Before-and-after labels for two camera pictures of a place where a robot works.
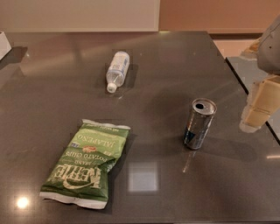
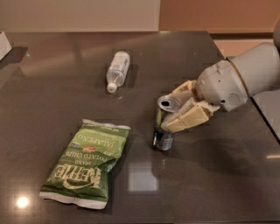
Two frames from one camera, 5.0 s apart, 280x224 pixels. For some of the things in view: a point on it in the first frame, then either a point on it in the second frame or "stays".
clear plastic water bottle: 118,70 stays
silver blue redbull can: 199,122 -> 164,139
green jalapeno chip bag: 81,172 stays
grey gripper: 270,49 -> 220,84
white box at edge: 4,46 stays
